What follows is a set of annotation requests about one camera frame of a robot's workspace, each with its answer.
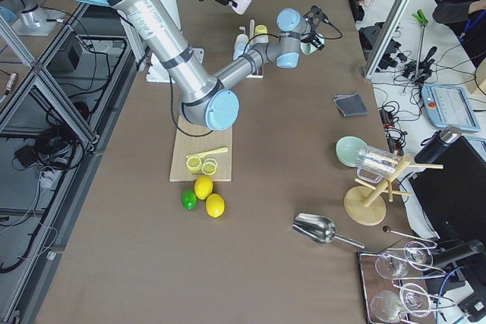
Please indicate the pink plastic cup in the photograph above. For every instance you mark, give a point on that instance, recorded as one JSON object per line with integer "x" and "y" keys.
{"x": 240, "y": 6}

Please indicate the green plastic cup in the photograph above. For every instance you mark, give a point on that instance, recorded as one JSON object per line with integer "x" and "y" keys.
{"x": 309, "y": 48}

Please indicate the yellow cup on rack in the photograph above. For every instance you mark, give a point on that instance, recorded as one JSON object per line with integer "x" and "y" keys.
{"x": 260, "y": 29}

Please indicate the white cup on rack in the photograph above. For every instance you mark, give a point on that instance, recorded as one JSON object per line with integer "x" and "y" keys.
{"x": 261, "y": 38}

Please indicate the light blue cup on rack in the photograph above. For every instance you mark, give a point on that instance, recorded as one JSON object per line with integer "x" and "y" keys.
{"x": 240, "y": 44}

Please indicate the grey folded cloth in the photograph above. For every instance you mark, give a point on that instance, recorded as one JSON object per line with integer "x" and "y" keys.
{"x": 350, "y": 105}

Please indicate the green bowl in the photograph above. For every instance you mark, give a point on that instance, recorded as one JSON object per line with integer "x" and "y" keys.
{"x": 347, "y": 149}

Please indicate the yellow plastic knife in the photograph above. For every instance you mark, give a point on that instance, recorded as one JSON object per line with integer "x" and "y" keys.
{"x": 215, "y": 151}

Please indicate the blue teach pendant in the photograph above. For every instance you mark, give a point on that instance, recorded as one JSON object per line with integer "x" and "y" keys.
{"x": 448, "y": 105}

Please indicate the glass pitcher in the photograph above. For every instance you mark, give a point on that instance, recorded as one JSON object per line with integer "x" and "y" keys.
{"x": 373, "y": 164}

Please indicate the wooden cutting board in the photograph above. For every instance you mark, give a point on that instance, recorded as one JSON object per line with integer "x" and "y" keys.
{"x": 194, "y": 142}

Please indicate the black thermos bottle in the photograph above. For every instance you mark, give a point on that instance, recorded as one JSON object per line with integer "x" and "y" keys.
{"x": 437, "y": 144}

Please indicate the lemon slices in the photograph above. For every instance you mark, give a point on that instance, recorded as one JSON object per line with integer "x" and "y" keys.
{"x": 207, "y": 166}

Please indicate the yellow lemon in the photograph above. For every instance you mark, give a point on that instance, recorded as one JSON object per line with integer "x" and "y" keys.
{"x": 215, "y": 205}
{"x": 203, "y": 187}

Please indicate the wooden mug tree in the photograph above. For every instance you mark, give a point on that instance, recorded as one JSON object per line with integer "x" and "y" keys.
{"x": 364, "y": 203}

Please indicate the green lime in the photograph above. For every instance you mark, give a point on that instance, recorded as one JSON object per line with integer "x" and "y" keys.
{"x": 189, "y": 200}

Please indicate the metal scoop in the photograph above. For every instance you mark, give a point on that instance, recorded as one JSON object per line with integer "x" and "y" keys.
{"x": 320, "y": 229}

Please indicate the wine glass rack tray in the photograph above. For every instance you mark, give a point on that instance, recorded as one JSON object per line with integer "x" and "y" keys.
{"x": 412, "y": 284}

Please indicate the white wire cup rack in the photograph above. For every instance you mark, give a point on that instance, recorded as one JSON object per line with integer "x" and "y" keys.
{"x": 250, "y": 54}

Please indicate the aluminium frame post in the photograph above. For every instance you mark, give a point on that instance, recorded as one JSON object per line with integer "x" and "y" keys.
{"x": 384, "y": 37}

